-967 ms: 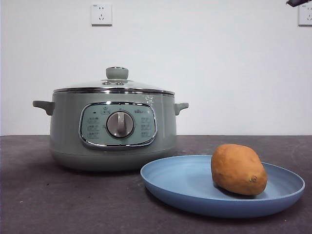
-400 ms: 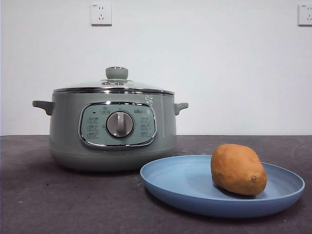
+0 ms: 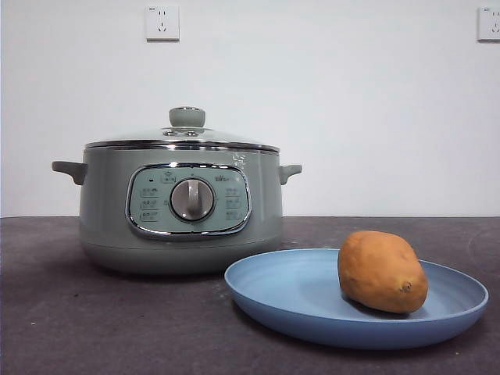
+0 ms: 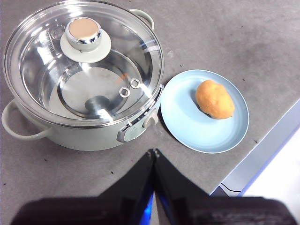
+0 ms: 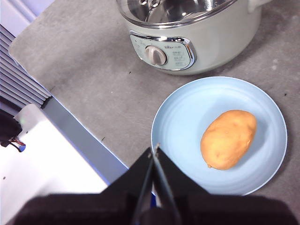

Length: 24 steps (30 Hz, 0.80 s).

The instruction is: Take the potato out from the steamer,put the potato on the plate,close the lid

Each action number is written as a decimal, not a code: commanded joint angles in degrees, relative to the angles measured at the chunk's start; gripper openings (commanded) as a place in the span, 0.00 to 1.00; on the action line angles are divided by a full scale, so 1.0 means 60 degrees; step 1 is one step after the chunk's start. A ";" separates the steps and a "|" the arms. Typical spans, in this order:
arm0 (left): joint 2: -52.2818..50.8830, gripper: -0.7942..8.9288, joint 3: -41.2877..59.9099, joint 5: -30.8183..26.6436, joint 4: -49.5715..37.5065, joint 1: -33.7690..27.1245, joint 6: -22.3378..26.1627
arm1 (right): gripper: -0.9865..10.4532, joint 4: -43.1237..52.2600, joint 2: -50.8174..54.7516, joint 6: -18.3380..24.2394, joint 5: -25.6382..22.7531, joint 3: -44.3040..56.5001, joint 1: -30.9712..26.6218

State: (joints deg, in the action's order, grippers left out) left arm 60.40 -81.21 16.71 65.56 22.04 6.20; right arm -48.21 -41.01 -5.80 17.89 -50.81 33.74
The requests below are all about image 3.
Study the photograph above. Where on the glass lid with green knob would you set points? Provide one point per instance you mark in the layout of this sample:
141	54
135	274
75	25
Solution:
186	116

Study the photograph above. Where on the white wall socket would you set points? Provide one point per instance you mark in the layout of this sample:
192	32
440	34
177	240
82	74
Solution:
490	23
163	23

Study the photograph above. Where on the pale green electric steamer pot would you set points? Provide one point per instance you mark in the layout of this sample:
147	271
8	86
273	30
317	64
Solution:
105	218

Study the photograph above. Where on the brown potato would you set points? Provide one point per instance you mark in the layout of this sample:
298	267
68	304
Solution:
381	273

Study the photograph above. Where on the blue round plate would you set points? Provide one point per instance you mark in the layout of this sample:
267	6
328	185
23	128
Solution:
281	289

